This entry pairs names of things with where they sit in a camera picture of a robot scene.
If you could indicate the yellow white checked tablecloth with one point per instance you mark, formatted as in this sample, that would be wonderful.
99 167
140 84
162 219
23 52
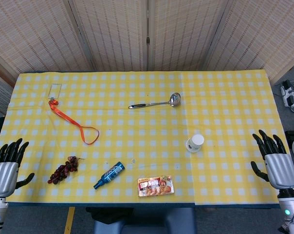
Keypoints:
234 136
108 136

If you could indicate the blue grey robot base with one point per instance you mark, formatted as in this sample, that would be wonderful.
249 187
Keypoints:
147 221

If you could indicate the clear plastic badge holder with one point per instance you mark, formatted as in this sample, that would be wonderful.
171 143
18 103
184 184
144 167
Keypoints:
55 90

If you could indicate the woven folding screen panel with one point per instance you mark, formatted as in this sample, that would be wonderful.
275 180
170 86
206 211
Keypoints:
183 34
113 34
35 34
263 34

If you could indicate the metal screen hinge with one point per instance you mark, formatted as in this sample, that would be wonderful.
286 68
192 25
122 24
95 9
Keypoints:
148 40

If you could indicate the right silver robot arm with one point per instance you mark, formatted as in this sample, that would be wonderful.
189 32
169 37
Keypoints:
289 209

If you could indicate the curry roux box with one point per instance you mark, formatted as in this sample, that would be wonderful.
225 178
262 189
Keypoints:
155 185

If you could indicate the white floral paper cup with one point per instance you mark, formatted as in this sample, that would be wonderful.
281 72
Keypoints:
192 151
196 141

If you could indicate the wooden framed side panel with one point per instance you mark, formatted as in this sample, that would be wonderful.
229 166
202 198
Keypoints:
1 80

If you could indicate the blue spray bottle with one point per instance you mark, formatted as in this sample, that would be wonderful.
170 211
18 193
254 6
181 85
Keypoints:
110 173

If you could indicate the dark red grape bunch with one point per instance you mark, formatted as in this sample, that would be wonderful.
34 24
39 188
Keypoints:
64 169

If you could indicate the white power strip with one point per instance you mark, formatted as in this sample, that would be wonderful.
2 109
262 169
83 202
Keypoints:
287 93

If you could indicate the yellow floor tape strip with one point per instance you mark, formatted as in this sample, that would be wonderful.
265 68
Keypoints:
69 220

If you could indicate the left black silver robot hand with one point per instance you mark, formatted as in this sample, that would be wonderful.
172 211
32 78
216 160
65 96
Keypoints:
3 173

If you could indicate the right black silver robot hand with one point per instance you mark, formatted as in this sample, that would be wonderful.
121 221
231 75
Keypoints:
281 168

